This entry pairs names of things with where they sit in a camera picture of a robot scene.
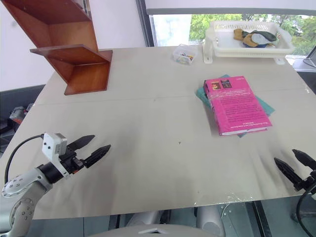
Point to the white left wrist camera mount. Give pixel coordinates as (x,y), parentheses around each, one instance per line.
(50,145)

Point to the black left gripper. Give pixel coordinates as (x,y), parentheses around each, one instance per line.
(71,163)

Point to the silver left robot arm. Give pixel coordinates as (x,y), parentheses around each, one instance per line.
(17,185)

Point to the blue cloth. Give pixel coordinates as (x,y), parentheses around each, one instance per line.
(259,46)

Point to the white roller blind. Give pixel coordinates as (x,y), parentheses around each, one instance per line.
(222,5)

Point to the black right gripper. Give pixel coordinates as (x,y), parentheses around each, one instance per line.
(308,182)

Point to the thick pink book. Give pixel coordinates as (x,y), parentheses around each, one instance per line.
(234,106)

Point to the light grey cloth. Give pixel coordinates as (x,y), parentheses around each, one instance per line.
(258,39)

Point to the dark window frame post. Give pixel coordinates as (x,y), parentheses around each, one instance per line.
(146,24)

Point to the grey rounded robot leg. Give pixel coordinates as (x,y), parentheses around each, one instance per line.
(209,219)

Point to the colourful small pieces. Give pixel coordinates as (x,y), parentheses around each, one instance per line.
(187,57)

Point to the thin teal book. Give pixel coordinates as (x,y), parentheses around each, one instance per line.
(267,106)

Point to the mustard yellow cloth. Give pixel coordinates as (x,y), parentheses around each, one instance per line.
(239,34)

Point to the small clear plastic box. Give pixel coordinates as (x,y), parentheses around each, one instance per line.
(178,53)

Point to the wooden zigzag shelf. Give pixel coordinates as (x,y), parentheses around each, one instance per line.
(84,76)

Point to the dark side table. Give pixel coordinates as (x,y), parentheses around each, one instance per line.
(304,74)

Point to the white plastic basket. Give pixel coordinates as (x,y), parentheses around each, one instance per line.
(222,52)

